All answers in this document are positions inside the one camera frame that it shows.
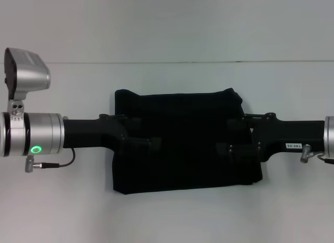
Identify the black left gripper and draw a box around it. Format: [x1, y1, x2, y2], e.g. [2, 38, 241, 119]
[62, 113, 162, 154]

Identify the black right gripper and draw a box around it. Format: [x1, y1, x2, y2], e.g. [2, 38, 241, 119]
[216, 112, 327, 163]

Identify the black shirt with FREE print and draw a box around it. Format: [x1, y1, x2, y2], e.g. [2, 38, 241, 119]
[112, 88, 263, 194]

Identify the dark right arm cable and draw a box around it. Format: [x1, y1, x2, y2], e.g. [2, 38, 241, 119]
[300, 143, 334, 166]

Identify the dark arm cable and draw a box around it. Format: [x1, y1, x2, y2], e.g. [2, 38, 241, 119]
[300, 143, 334, 166]
[24, 147, 77, 173]

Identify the dark left arm cable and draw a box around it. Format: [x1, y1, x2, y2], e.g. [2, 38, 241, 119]
[24, 147, 77, 173]

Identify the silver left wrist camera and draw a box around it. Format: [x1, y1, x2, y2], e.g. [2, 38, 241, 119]
[4, 47, 52, 101]

